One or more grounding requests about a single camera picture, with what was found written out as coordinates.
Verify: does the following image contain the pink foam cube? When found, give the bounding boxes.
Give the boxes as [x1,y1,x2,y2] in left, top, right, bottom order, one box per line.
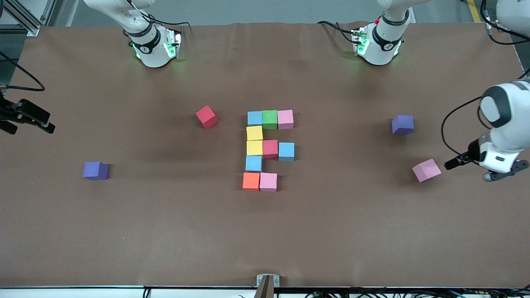
[412,159,442,183]
[277,110,294,130]
[260,173,278,192]

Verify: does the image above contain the red foam cube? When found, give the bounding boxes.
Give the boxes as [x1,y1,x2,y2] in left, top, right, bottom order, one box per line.
[263,140,279,160]
[196,106,219,129]

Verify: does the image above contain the green foam cube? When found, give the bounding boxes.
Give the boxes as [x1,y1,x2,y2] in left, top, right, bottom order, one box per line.
[262,110,278,130]

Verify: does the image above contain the orange foam cube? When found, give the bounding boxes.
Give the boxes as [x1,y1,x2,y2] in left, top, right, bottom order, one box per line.
[243,172,261,191]

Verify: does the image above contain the purple foam cube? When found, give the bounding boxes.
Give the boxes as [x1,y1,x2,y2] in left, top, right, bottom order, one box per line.
[82,161,109,181]
[392,115,414,135]

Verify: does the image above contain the yellow floor tape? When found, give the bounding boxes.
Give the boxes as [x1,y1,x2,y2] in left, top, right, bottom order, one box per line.
[467,0,483,23]

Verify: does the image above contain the brown table mat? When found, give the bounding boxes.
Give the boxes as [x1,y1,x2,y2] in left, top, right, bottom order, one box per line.
[0,22,530,288]

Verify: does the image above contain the aluminium frame post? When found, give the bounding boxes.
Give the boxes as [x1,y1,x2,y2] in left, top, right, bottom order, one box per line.
[0,0,56,37]

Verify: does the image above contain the black right base cable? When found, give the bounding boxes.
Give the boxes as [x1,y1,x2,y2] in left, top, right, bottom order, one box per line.
[124,0,192,31]

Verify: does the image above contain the black base cable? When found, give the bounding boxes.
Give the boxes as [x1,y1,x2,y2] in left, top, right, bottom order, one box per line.
[317,20,357,45]
[124,0,192,31]

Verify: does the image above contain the black left base cable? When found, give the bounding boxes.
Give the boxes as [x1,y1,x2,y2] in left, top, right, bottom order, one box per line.
[317,20,357,45]

